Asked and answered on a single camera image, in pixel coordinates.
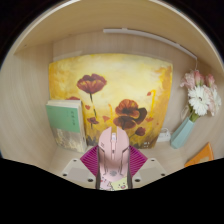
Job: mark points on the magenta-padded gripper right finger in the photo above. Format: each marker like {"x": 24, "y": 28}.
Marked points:
{"x": 150, "y": 170}

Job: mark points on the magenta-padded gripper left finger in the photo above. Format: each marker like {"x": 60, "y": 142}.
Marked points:
{"x": 78, "y": 170}

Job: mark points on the pink computer mouse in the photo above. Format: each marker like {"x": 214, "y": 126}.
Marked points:
{"x": 113, "y": 153}

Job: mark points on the small white adapter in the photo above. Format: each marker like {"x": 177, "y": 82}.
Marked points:
{"x": 164, "y": 136}

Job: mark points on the teal faceted vase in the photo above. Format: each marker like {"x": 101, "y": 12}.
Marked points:
{"x": 181, "y": 133}

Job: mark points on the green cover book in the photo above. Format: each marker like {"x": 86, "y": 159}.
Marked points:
{"x": 65, "y": 121}

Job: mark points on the orange booklet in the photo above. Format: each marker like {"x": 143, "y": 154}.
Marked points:
{"x": 201, "y": 158}

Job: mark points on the pink and white flower bouquet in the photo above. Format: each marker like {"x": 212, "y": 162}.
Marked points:
{"x": 200, "y": 98}

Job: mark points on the poppy flower painting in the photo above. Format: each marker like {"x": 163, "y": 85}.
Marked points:
{"x": 133, "y": 80}

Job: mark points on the white light bar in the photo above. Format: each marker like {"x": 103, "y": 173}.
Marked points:
{"x": 150, "y": 36}

